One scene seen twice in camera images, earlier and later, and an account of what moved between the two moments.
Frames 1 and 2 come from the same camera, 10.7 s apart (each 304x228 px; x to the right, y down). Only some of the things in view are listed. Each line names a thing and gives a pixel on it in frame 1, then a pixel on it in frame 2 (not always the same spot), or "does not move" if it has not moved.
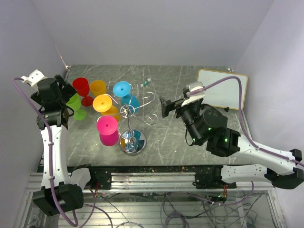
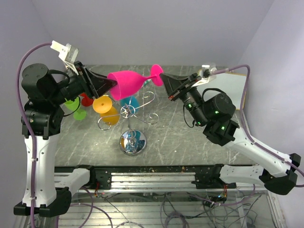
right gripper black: x=168 y=106 to x=171 y=82
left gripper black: x=67 y=90 to x=93 y=84
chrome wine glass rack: x=133 y=142 does not move
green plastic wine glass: x=74 y=103 does not move
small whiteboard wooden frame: x=226 y=93 does not move
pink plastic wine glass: x=108 y=128 to x=128 y=83
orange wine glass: x=103 y=103 does not move
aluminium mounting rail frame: x=158 y=197 does not move
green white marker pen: x=147 y=80 does not move
